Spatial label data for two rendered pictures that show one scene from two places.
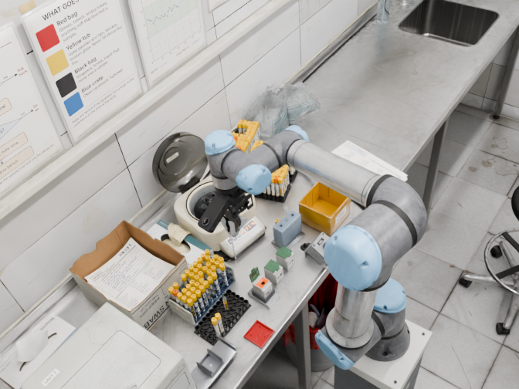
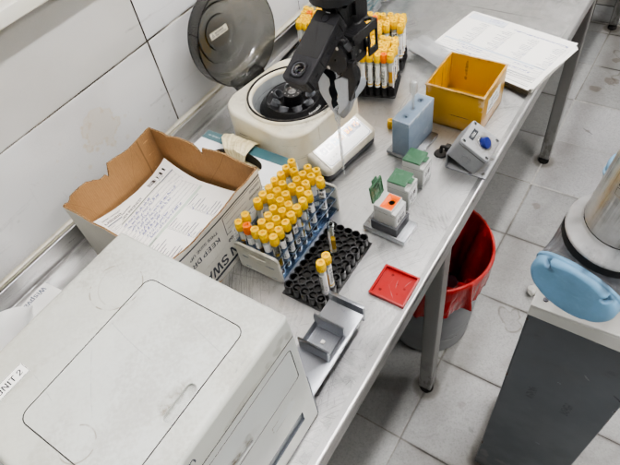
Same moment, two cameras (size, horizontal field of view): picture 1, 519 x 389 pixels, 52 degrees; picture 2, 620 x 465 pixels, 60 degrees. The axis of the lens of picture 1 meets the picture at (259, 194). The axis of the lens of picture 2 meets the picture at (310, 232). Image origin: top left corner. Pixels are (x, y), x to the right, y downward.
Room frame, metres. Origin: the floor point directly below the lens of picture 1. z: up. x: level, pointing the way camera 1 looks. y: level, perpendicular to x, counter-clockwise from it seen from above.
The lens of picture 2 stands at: (0.31, 0.19, 1.68)
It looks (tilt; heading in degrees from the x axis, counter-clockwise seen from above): 50 degrees down; 0
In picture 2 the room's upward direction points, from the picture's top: 11 degrees counter-clockwise
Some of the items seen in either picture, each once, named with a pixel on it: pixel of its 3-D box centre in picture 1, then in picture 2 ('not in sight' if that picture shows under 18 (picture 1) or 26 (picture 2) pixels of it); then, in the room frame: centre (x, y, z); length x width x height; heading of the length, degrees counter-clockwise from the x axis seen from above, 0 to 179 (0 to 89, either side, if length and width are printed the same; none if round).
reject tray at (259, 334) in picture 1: (259, 333); (394, 285); (0.82, 0.05, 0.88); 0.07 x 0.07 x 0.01; 48
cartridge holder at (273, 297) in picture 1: (263, 292); (389, 222); (0.95, 0.03, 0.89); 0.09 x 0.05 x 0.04; 46
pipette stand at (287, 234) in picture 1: (287, 230); (412, 127); (1.17, -0.08, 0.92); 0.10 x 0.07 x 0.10; 133
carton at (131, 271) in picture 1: (133, 275); (172, 212); (1.04, 0.43, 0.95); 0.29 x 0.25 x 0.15; 48
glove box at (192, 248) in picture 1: (178, 245); (241, 164); (1.17, 0.29, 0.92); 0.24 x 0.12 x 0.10; 48
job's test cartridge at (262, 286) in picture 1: (262, 288); (389, 212); (0.95, 0.03, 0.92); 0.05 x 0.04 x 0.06; 46
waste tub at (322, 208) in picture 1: (324, 208); (464, 92); (1.25, -0.22, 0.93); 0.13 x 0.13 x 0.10; 47
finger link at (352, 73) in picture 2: (233, 219); (345, 73); (1.00, 0.08, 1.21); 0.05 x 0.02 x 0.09; 41
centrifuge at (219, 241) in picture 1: (219, 214); (301, 115); (1.27, 0.15, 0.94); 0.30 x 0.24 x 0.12; 39
